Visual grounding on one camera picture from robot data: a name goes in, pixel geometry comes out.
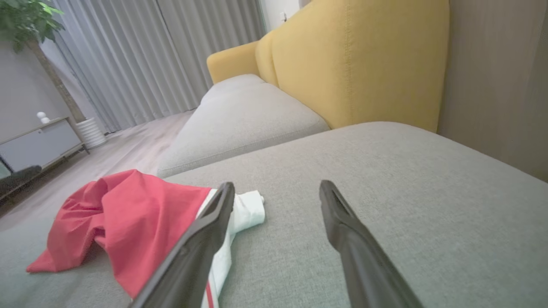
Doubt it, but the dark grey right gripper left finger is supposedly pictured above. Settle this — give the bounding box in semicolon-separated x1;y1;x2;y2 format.
128;182;235;308

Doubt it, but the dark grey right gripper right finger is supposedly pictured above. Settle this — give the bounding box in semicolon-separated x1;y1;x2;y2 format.
319;180;425;308

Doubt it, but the red garment with striped trim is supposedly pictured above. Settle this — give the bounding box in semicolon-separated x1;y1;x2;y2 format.
27;169;266;308

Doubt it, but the large grey sofa seat cushion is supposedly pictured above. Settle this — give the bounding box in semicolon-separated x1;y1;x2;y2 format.
0;121;548;308

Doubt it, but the small grey sofa seat cushion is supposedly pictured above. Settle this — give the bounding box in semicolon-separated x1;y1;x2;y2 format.
157;74;331;178

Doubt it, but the white ribbed plant pot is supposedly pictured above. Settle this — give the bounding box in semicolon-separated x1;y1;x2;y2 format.
76;118;107;149

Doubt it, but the grey low cabinet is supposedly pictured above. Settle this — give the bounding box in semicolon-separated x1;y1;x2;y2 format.
0;118;90;201

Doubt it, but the yellow sofa armrest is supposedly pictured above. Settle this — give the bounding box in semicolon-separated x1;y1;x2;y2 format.
207;41;261;84

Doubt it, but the yellow sofa backrest cushion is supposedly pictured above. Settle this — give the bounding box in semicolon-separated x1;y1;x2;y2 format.
271;0;450;133
256;31;280;88

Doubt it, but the grey pleated curtain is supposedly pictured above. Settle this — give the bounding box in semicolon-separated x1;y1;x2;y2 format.
41;0;268;133

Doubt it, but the green indoor tree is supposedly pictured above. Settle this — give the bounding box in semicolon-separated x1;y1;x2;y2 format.
0;0;87;124

